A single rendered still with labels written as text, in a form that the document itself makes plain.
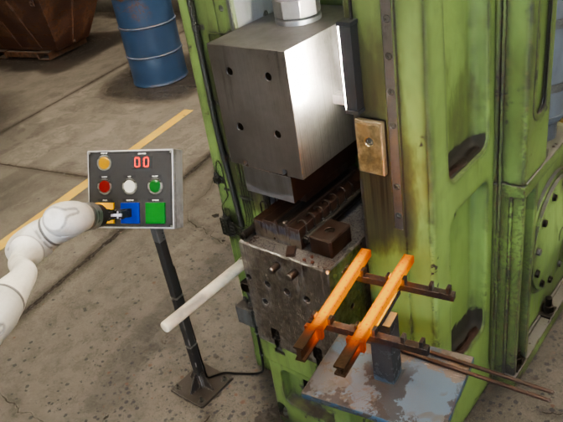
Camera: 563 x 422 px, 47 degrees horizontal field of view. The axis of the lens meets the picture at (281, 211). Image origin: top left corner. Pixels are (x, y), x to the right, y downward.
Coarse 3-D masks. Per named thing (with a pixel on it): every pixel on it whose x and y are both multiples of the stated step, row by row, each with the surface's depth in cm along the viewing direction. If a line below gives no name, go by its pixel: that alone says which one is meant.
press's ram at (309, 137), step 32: (256, 32) 194; (288, 32) 189; (320, 32) 185; (224, 64) 192; (256, 64) 183; (288, 64) 177; (320, 64) 188; (224, 96) 199; (256, 96) 189; (288, 96) 181; (320, 96) 192; (256, 128) 196; (288, 128) 188; (320, 128) 195; (352, 128) 209; (256, 160) 204; (288, 160) 194; (320, 160) 199
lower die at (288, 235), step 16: (352, 176) 233; (336, 192) 225; (272, 208) 224; (288, 208) 220; (304, 208) 217; (256, 224) 220; (272, 224) 215; (288, 224) 211; (304, 224) 210; (288, 240) 214
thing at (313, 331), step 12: (360, 252) 185; (360, 264) 180; (348, 276) 176; (336, 288) 173; (348, 288) 174; (336, 300) 169; (324, 312) 165; (312, 324) 161; (324, 324) 163; (300, 336) 158; (312, 336) 160; (300, 348) 154; (312, 348) 159; (300, 360) 156
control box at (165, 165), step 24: (96, 168) 233; (120, 168) 231; (144, 168) 228; (168, 168) 226; (96, 192) 234; (120, 192) 231; (144, 192) 229; (168, 192) 226; (144, 216) 229; (168, 216) 226
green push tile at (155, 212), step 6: (150, 204) 227; (156, 204) 227; (162, 204) 226; (150, 210) 228; (156, 210) 227; (162, 210) 226; (150, 216) 228; (156, 216) 227; (162, 216) 226; (150, 222) 228; (156, 222) 227; (162, 222) 226
